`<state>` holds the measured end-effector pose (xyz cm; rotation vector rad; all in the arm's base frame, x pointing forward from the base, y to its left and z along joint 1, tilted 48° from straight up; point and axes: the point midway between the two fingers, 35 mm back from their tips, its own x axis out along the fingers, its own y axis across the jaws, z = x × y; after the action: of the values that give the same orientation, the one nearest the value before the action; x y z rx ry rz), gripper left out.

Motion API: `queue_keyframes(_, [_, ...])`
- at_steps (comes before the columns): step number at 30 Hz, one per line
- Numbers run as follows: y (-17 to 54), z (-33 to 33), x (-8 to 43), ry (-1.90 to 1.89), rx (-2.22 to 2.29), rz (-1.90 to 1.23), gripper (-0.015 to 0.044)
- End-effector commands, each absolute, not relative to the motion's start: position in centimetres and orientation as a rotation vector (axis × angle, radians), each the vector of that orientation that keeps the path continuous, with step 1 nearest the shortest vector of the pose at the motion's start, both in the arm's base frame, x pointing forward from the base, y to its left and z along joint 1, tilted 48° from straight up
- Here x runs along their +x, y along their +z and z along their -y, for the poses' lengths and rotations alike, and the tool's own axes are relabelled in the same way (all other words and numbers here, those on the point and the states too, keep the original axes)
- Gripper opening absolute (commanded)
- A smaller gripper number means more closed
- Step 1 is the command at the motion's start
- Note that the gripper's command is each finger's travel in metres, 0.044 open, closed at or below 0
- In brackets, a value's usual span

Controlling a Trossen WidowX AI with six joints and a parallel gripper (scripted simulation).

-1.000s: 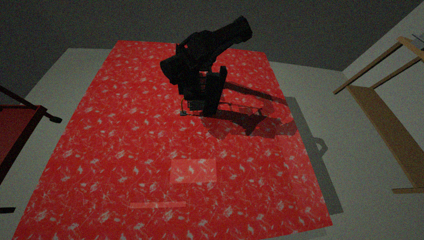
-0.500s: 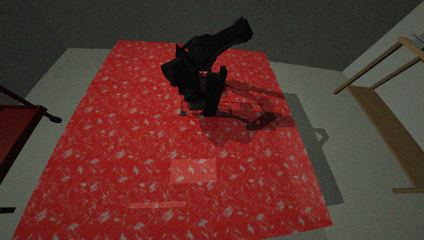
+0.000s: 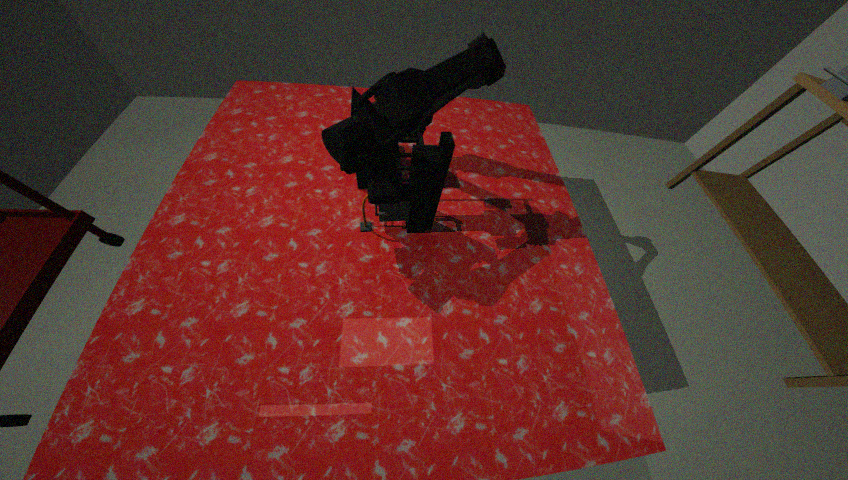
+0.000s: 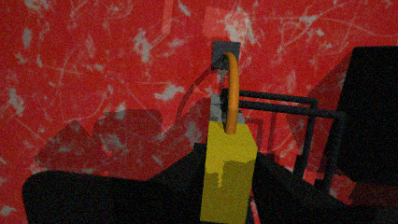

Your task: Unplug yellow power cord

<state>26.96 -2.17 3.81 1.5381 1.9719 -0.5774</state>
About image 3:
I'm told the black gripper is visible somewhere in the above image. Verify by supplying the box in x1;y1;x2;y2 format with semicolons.
367;141;401;204

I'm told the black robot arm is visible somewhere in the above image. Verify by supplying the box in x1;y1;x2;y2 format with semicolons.
322;32;506;175

